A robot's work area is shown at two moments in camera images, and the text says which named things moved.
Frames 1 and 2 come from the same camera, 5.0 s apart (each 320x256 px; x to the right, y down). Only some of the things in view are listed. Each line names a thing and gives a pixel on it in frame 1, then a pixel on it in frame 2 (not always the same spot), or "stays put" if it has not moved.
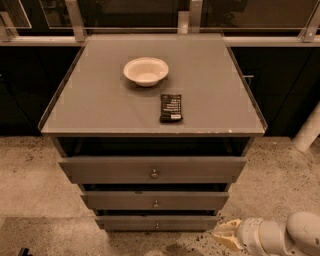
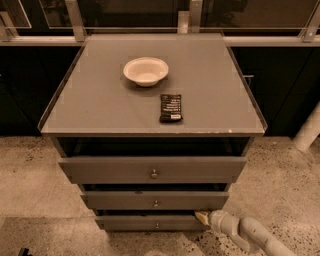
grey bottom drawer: x=157 y=222 stays put
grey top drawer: x=153 y=169 stays put
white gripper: x=247 y=232 -> x=216 y=220
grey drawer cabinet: x=155 y=128 stays put
